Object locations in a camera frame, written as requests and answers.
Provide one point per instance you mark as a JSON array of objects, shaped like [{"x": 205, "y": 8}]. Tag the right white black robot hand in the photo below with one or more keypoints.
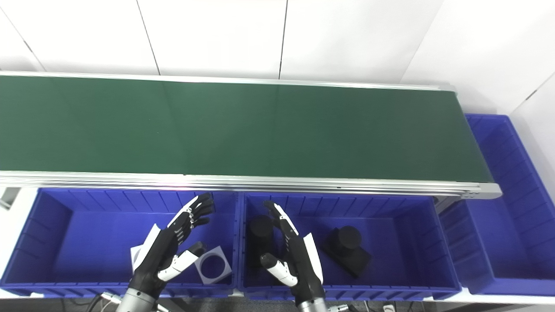
[{"x": 303, "y": 268}]

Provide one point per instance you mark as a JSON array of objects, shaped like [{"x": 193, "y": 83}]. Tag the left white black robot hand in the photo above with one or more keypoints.
[{"x": 156, "y": 255}]

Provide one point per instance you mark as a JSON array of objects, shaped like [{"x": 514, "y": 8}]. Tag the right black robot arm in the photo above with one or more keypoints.
[{"x": 311, "y": 306}]

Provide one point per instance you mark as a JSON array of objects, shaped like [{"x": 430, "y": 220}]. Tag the white square part with hole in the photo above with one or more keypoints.
[
  {"x": 138, "y": 255},
  {"x": 217, "y": 252}
]

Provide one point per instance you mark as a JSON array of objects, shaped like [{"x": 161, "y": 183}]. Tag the black cylinder part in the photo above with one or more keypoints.
[{"x": 260, "y": 236}]

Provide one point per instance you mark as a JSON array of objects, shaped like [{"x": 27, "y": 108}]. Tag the blue bin with white parts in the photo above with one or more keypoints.
[{"x": 86, "y": 242}]

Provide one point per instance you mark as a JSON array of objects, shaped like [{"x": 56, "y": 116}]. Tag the blue bin with black parts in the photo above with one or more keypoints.
[{"x": 399, "y": 260}]

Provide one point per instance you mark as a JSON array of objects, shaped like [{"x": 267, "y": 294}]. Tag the green conveyor belt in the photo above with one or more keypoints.
[
  {"x": 243, "y": 130},
  {"x": 260, "y": 183}
]

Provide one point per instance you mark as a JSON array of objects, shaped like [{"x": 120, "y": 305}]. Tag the aluminium conveyor leg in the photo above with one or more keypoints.
[{"x": 8, "y": 197}]

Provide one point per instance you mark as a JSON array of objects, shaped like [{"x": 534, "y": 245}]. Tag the empty blue bin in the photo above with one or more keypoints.
[{"x": 511, "y": 225}]

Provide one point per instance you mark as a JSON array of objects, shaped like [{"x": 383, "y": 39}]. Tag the black block with cylinder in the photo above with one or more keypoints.
[{"x": 347, "y": 253}]

